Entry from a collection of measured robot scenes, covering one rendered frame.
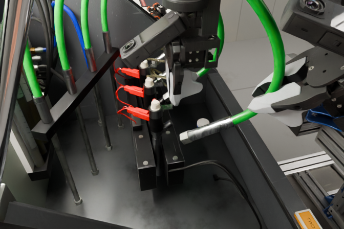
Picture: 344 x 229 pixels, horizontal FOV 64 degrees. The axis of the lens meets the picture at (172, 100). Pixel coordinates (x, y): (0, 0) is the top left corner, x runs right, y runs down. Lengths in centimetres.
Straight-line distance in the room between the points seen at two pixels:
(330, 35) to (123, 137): 68
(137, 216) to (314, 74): 51
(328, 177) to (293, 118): 135
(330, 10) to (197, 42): 20
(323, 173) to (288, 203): 113
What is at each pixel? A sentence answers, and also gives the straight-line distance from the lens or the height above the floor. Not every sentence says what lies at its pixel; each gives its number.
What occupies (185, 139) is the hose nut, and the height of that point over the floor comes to 111.
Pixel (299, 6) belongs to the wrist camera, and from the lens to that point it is 31.
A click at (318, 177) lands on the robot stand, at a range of 171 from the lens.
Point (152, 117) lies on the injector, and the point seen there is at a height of 108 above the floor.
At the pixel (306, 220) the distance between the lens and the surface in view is 60.
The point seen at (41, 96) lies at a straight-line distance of 52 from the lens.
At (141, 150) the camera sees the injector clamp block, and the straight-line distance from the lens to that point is 62.
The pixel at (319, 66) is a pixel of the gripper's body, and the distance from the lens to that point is 36.
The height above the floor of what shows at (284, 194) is 95.
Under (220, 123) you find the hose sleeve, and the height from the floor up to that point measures 115.
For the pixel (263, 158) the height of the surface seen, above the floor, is 95.
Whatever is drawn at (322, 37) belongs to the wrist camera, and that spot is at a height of 132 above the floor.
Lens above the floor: 144
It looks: 38 degrees down
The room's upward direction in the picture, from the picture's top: straight up
